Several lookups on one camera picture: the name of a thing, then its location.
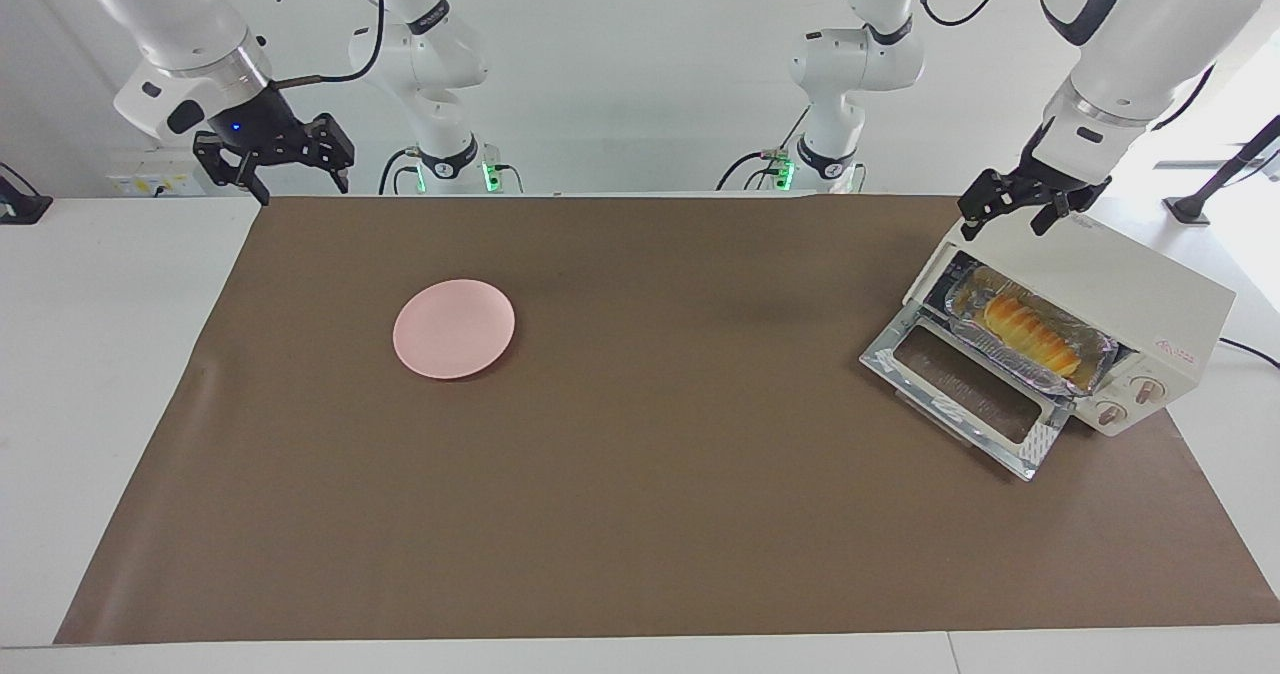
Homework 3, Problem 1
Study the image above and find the white wall power socket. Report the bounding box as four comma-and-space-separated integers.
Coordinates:
108, 159, 206, 197

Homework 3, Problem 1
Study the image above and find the black stand with pole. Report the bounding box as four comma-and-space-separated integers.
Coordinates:
1163, 114, 1280, 227

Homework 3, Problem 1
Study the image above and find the pink round plate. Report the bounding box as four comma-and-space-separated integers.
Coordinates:
393, 279, 517, 381

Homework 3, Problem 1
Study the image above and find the black left base cable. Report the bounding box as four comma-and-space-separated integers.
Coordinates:
715, 104, 811, 192

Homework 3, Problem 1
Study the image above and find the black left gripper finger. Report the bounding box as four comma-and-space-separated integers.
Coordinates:
1031, 192, 1089, 238
957, 167, 1032, 243

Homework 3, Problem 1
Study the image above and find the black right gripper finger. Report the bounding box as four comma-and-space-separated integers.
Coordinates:
193, 132, 272, 206
303, 112, 357, 194

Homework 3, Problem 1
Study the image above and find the small black stand foot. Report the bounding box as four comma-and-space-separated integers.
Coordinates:
0, 162, 53, 225

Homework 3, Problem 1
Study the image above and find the cream toaster oven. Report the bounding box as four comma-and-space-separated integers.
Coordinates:
903, 199, 1237, 438

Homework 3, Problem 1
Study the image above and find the black right base cable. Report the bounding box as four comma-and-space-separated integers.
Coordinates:
378, 147, 416, 195

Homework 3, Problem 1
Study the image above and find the aluminium foil tray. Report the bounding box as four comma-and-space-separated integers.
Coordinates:
945, 262, 1119, 397

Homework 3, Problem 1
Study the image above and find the black oven power cable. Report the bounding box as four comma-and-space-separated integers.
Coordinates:
1218, 337, 1280, 370

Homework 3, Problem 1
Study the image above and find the sliced yellow bread loaf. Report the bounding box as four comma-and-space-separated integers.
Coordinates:
983, 292, 1083, 379

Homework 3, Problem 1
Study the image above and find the brown paper table mat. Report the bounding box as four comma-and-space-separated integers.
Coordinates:
55, 194, 1280, 645

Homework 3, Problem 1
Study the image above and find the silver glass oven door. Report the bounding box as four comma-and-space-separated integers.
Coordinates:
860, 304, 1073, 482

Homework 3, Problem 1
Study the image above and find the black base cable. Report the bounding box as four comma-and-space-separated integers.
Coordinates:
715, 104, 811, 192
378, 147, 416, 195

